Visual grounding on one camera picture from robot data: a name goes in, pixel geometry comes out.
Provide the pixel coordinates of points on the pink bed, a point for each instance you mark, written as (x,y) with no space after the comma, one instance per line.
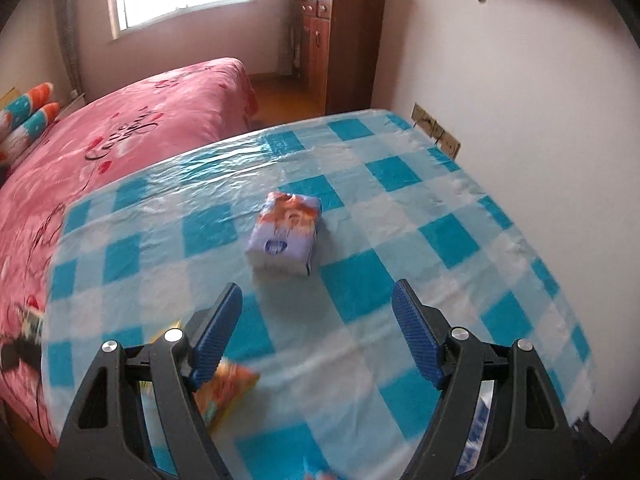
(125,125)

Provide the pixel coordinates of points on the blue white packet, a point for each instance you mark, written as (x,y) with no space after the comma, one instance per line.
(481,410)

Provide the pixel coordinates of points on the orange teal striped pillow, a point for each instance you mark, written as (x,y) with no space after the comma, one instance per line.
(30,100)
(30,130)

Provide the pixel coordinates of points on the grey heating pipe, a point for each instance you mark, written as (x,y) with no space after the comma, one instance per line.
(67,35)

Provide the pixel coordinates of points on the blue white checked tablecloth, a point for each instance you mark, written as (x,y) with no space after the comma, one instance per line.
(350,200)

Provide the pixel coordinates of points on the dark object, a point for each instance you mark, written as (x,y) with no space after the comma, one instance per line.
(20,350)

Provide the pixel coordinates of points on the wall power strip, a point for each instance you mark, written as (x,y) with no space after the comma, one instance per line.
(447,142)

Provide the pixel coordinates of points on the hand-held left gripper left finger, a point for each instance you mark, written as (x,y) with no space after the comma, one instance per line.
(217,340)

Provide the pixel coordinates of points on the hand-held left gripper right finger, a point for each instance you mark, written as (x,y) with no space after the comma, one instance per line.
(415,340)

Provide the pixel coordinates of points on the orange snack packet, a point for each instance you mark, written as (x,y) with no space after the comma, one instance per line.
(232,390)

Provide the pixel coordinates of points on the yellow wooden headboard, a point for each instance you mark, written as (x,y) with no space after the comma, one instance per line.
(7,96)

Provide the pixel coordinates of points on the brown wooden cabinet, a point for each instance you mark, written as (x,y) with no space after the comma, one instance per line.
(350,45)

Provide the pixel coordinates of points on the purple tissue pack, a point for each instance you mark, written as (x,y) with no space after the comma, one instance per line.
(285,230)

